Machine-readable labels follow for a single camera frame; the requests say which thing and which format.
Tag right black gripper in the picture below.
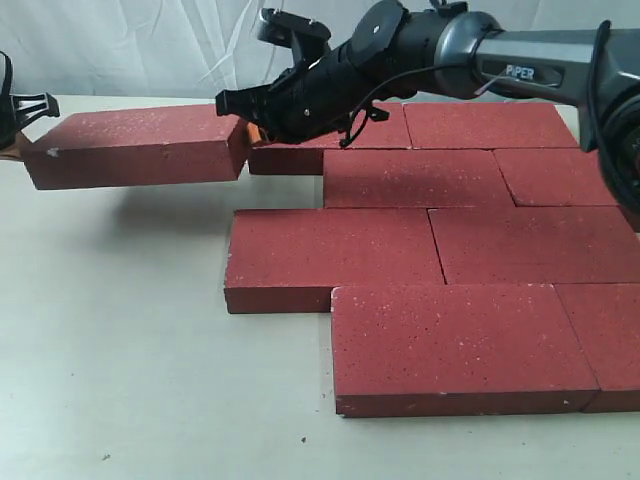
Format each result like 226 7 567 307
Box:
215 42 389 146

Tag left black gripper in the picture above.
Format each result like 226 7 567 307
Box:
0 93 60 162

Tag red brick with white specks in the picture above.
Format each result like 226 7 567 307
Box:
323 149 514 208

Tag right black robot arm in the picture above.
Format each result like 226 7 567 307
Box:
215 1 639 212

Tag red brick under back stack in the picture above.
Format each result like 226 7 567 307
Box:
248 103 412 176

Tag red brick middle row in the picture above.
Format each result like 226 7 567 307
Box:
429 207 639 284

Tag red brick row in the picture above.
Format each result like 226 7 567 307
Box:
493 148 617 207
429 207 639 284

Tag red brick right row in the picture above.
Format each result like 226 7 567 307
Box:
493 148 617 207

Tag white fabric backdrop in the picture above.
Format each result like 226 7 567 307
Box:
1 0 639 98

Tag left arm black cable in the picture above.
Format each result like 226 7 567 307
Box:
0 49 15 101

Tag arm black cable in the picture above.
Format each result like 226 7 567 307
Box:
339 62 481 150
0 49 15 101

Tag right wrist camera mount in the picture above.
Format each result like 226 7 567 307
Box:
257 8 331 67

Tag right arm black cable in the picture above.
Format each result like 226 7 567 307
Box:
339 62 481 150

